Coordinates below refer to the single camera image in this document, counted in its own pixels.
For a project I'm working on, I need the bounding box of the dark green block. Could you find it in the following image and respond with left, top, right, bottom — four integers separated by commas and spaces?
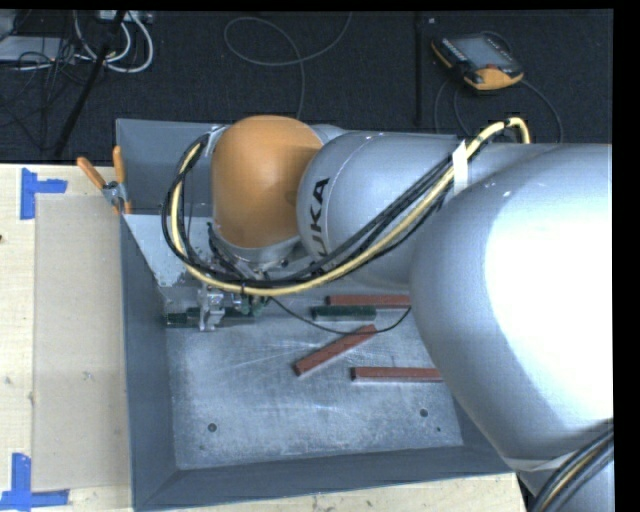
165, 307, 257, 329
311, 305, 377, 322

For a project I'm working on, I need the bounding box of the grey metal bin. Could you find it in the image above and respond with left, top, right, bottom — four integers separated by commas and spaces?
115, 118, 524, 512

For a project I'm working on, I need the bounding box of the red-brown flat block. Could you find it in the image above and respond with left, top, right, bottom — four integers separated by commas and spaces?
292, 324, 378, 378
349, 366, 445, 384
325, 294, 412, 308

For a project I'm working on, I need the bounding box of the brown cardboard board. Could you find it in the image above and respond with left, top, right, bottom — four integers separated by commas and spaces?
30, 193, 133, 494

